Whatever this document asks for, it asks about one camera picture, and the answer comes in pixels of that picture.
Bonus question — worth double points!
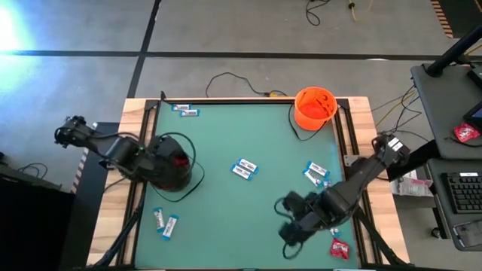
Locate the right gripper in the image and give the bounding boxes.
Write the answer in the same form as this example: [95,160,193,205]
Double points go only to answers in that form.
[277,190,334,245]

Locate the red candy bag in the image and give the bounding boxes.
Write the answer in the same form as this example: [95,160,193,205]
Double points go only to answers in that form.
[329,237,351,261]
[453,122,481,144]

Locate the black jack-o-lantern bucket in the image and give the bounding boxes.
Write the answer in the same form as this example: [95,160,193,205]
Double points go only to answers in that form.
[148,131,206,203]

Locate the orange pumpkin bucket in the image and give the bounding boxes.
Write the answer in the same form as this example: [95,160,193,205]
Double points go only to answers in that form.
[287,86,339,143]

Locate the black hazard-striped floor mat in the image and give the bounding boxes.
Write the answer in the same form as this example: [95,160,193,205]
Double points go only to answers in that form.
[430,0,482,39]
[56,120,125,271]

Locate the clear plastic bag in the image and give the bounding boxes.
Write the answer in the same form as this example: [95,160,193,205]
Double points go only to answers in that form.
[389,175,435,198]

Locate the grey keyboard desk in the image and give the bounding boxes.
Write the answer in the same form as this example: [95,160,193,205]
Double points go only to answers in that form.
[426,157,482,252]

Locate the black cabinet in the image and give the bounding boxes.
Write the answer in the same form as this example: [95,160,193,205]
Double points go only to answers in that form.
[0,165,75,271]

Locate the black keyboard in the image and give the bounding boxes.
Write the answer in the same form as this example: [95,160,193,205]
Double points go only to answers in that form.
[441,171,482,215]

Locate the dark tablet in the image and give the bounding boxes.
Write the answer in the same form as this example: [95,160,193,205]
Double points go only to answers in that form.
[453,219,482,250]

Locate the grey side desk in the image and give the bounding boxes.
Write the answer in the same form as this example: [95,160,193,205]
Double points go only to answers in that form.
[410,62,482,160]

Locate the dark laptop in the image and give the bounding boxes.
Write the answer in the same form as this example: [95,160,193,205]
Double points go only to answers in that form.
[462,101,482,132]

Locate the black desk pole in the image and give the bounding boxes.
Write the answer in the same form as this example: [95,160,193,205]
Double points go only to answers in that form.
[426,23,482,78]

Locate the black floor cable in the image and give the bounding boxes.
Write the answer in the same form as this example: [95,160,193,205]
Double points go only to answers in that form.
[305,0,333,27]
[205,72,289,99]

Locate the yellow and black cables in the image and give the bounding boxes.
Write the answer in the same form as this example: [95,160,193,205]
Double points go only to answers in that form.
[391,85,427,137]

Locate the yellow floor cable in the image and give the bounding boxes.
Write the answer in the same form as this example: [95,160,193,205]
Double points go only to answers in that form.
[347,0,374,23]

